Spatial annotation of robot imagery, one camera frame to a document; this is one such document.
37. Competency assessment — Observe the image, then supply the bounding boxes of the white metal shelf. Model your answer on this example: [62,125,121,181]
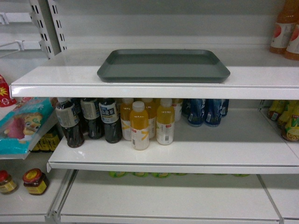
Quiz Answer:
[10,48,299,100]
[47,109,299,174]

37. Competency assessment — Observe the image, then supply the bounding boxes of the blue drink bottle left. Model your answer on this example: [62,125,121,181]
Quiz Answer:
[187,98,206,127]

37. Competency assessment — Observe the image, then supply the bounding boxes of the white middle metal shelf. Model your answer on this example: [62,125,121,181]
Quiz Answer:
[47,109,299,174]

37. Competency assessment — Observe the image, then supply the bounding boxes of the dark tea bottle middle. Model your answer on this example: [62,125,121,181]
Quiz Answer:
[80,98,104,139]

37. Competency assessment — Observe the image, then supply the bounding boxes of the red-lid sauce jar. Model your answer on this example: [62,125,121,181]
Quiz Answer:
[22,168,50,196]
[0,170,17,194]

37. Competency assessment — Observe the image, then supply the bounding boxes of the grey rectangular serving tray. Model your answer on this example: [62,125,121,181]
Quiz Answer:
[97,49,230,83]

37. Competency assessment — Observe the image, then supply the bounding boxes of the dark tea bottle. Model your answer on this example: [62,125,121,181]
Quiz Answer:
[80,98,104,139]
[55,97,85,148]
[99,98,122,144]

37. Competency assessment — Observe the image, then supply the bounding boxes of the yellow juice bottle back left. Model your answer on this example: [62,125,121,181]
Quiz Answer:
[120,98,134,141]

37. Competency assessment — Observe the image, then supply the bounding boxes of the orange juice bottle left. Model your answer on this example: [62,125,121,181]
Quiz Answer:
[269,0,299,54]

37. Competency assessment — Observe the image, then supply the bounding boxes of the dark tea bottle right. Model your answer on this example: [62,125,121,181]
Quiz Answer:
[99,98,122,144]

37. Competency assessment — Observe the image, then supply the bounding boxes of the teal snack bag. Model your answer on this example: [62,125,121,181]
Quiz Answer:
[0,97,57,155]

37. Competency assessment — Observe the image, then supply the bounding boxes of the orange juice bottle right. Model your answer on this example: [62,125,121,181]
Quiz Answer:
[284,22,299,61]

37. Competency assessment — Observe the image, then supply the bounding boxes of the yellow-green drink bottle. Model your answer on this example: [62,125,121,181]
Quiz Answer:
[281,108,299,142]

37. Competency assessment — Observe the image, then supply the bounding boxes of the white upper metal shelf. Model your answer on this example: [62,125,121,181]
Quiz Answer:
[10,48,299,100]

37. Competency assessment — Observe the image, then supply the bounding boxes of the red snack bag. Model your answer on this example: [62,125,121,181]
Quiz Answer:
[0,76,17,107]

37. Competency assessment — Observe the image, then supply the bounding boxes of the red-lid sauce jar left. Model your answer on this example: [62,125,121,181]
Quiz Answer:
[0,170,17,194]

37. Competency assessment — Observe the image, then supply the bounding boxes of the red-lid sauce jar right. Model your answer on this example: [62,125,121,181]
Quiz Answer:
[22,168,50,196]

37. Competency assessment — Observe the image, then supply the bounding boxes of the blue drink bottle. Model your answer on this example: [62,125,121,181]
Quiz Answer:
[204,99,224,127]
[187,98,206,127]

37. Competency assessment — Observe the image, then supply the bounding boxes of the orange juice bottle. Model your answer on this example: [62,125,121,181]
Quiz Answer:
[284,22,299,61]
[269,0,299,54]

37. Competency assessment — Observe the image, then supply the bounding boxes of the yellow juice bottle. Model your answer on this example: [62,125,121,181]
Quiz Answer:
[120,98,134,141]
[130,101,150,150]
[156,98,175,145]

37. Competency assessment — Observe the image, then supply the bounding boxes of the yellow juice bottle right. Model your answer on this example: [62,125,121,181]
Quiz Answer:
[156,98,175,145]

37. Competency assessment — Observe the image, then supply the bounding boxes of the yellow juice bottle front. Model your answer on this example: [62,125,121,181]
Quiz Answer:
[130,101,150,150]

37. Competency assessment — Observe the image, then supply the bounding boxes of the dark tea bottle left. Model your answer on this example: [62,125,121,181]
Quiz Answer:
[55,97,85,148]

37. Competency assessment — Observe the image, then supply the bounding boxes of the blue drink bottle right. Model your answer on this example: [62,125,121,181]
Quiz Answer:
[204,99,224,127]

